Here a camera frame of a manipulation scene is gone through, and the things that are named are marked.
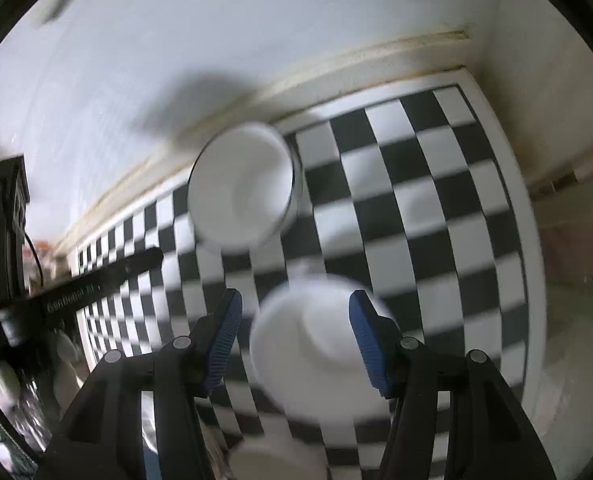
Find white bowl blue floral print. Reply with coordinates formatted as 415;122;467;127
250;274;402;419

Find white bowl red floral print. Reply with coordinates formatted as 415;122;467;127
225;439;328;480

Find white bowl dark rim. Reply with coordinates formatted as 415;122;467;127
186;121;306;252

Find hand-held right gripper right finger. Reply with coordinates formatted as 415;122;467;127
348;289;557;480

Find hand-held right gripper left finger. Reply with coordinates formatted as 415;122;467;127
41;288;244;480

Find black white checkered tablecloth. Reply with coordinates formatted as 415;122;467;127
74;82;545;480

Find black cable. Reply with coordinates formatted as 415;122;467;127
23;230;45;288

